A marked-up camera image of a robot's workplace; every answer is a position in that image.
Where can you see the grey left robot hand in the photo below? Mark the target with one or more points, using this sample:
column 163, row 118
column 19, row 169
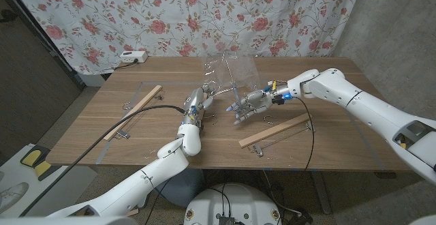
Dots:
column 195, row 99

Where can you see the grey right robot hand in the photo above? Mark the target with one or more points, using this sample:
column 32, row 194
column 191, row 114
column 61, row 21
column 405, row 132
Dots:
column 253, row 102

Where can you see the transparent cling film sheet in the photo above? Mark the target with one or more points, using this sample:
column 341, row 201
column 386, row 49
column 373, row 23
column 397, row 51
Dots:
column 235, row 70

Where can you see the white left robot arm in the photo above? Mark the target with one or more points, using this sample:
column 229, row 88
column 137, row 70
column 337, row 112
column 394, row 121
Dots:
column 170, row 163

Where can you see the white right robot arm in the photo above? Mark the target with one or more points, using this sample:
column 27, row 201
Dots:
column 357, row 99

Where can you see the wooden clip hanger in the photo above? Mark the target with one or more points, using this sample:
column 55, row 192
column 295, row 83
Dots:
column 212, row 116
column 133, row 112
column 272, row 130

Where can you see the white power strip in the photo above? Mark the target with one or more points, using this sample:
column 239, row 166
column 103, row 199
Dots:
column 134, row 56

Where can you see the grey blue bin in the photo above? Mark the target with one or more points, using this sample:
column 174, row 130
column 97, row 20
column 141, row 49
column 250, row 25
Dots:
column 184, row 187

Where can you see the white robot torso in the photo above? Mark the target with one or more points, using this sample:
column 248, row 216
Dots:
column 245, row 201

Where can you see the floral rose print curtain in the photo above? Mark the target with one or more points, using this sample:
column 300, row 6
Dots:
column 136, row 13

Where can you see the grey table leg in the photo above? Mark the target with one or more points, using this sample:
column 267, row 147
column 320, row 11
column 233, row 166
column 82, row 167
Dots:
column 320, row 194

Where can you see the white table leg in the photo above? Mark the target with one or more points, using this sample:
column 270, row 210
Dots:
column 143, row 202

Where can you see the black power adapter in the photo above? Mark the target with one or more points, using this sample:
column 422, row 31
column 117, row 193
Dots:
column 301, row 218

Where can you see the small wooden strip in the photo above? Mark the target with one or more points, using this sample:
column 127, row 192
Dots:
column 133, row 212

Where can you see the dark perforated partition panel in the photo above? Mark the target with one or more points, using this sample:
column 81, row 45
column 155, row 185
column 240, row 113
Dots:
column 27, row 82

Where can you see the black yellow floor pedal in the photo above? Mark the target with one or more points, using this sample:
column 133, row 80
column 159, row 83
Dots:
column 30, row 157

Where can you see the white robot chest shell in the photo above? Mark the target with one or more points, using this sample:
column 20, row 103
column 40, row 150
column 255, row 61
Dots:
column 68, row 221

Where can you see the white floor board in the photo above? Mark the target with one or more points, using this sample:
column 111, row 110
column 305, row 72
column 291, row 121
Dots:
column 13, row 170

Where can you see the white sneaker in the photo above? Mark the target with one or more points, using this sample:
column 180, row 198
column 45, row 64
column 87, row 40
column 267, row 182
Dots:
column 13, row 195

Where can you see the black partition frame post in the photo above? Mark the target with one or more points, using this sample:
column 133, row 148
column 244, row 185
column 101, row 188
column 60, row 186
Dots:
column 47, row 42

